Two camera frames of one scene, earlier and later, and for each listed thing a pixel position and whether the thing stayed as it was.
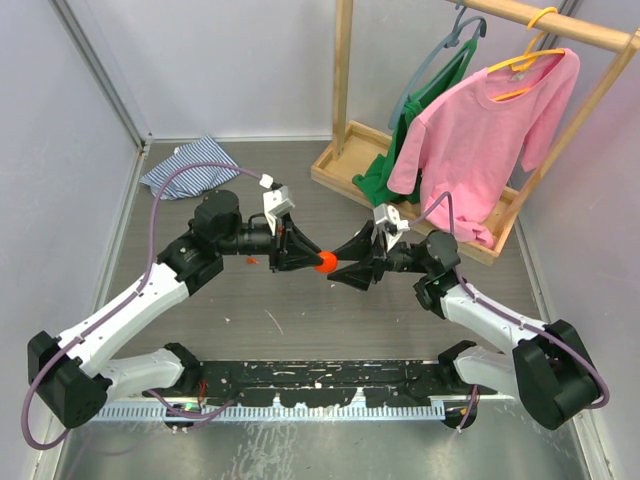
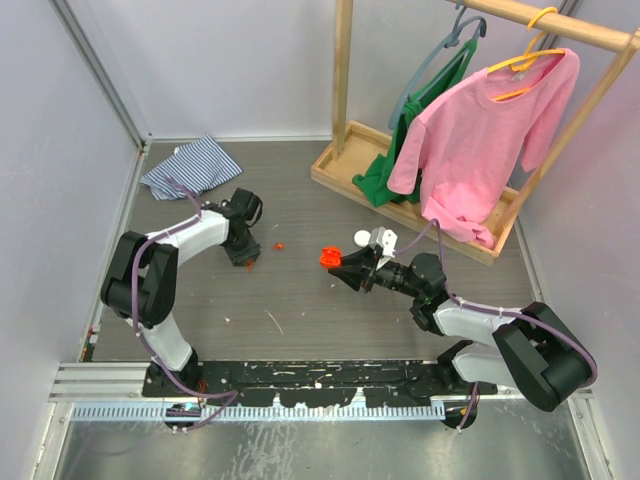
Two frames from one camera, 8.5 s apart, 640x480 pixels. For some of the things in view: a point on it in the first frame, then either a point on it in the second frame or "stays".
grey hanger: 448,42 stays
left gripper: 302,251 -> 250,250
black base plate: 331,383 stays
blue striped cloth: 195,180 stays
